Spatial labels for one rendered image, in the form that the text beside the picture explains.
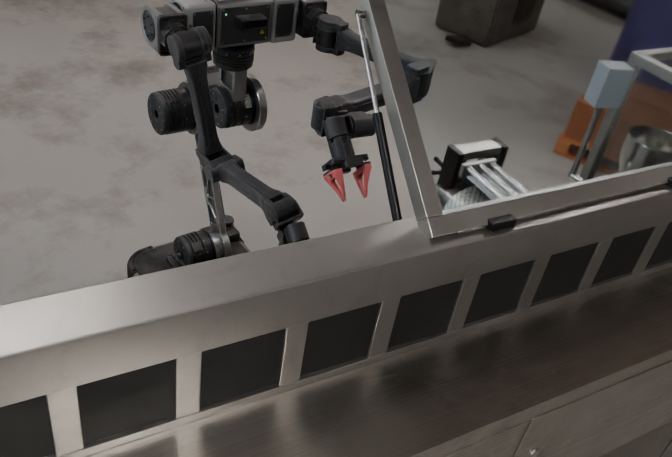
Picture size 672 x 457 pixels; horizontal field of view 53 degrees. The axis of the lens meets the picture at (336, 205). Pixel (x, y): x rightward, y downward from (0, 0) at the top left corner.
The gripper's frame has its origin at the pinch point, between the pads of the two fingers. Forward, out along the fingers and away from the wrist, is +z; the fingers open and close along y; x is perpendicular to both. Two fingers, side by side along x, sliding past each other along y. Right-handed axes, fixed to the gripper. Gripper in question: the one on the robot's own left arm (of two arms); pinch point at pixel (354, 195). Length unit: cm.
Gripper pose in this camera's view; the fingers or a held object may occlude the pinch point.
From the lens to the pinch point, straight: 162.2
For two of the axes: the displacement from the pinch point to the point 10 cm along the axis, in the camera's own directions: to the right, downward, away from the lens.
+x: 4.2, -2.6, -8.7
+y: -8.7, 1.5, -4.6
